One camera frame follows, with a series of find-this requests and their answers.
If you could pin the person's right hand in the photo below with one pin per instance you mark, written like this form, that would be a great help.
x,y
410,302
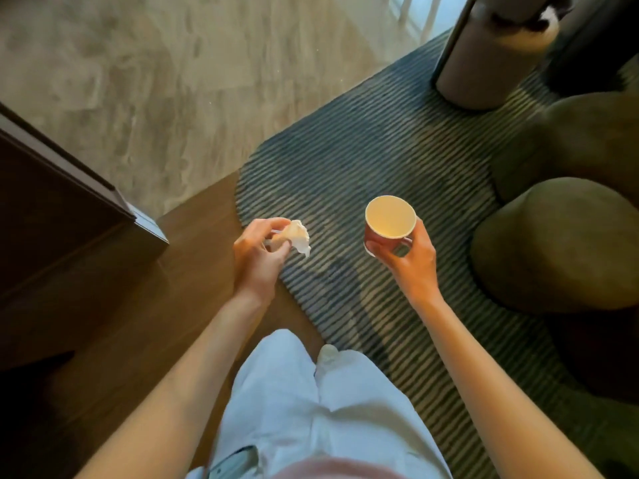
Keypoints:
x,y
414,269

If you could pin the person's left hand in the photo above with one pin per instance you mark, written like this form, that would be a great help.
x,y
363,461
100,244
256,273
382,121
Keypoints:
x,y
254,269

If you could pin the white tissue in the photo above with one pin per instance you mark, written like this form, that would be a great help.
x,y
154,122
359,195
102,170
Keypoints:
x,y
298,235

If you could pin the red paper cup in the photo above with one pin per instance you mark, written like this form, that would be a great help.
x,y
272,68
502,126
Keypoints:
x,y
389,216

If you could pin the person's right forearm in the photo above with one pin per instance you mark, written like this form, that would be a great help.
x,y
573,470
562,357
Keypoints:
x,y
499,394

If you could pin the person's left forearm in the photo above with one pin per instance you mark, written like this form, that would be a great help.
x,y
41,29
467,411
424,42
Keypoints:
x,y
174,394

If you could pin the person's white shoe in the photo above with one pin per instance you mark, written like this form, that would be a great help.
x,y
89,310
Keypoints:
x,y
327,353

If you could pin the person's white trousers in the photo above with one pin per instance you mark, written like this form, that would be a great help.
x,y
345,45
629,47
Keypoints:
x,y
299,409

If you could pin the person's pink top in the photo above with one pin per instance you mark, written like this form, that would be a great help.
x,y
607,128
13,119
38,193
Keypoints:
x,y
339,468

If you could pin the striped blue-green rug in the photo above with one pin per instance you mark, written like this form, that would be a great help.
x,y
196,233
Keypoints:
x,y
399,144

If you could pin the phone in trouser pocket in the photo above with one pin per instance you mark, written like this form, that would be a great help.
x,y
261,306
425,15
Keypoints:
x,y
234,463

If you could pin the white boucle armchair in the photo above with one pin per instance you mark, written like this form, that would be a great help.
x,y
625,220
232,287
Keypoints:
x,y
489,69

